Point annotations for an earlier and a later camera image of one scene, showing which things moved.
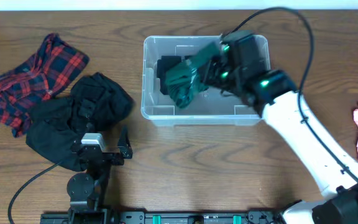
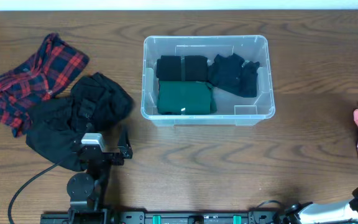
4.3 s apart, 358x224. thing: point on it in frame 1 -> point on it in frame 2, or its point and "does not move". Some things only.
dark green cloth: x=182 y=78 -> x=184 y=97
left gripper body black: x=105 y=157 does not move
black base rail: x=274 y=216 does not move
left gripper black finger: x=124 y=144 does not move
